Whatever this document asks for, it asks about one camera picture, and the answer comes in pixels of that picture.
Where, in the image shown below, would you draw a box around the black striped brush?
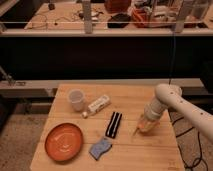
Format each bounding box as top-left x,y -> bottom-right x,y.
105,112 -> 122,138

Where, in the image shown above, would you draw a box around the black floor cable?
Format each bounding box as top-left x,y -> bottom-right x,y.
171,114 -> 212,171

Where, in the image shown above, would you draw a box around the white plastic bottle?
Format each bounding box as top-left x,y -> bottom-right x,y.
82,95 -> 110,118

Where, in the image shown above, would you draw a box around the blue sponge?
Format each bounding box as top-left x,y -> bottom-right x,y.
89,137 -> 112,160

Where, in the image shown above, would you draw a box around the white ceramic cup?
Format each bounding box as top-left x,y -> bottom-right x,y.
68,89 -> 85,112

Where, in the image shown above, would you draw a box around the black bowl on bench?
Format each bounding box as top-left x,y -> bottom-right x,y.
107,13 -> 131,28

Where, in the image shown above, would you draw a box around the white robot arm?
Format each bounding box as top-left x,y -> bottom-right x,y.
136,84 -> 213,143

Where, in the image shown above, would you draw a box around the translucent orange gripper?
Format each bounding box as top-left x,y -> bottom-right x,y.
132,115 -> 159,136

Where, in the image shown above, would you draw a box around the orange plate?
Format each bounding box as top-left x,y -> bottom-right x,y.
44,123 -> 83,162

